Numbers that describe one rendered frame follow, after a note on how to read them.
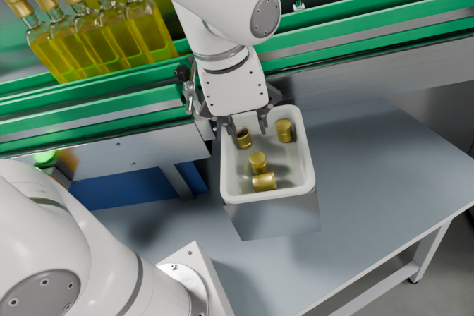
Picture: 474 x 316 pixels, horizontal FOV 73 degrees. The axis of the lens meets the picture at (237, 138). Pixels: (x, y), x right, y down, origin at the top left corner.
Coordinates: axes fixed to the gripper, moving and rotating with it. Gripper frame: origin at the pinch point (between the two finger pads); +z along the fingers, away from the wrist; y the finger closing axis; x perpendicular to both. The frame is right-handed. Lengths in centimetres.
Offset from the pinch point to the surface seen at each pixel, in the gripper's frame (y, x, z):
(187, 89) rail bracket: 9.6, -6.6, -6.0
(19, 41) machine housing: 58, -39, -10
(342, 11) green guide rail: -24.1, -24.6, -3.5
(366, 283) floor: -27, -2, 108
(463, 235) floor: -72, -15, 108
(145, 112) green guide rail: 21.3, -9.7, -0.5
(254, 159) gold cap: 0.5, 0.7, 9.4
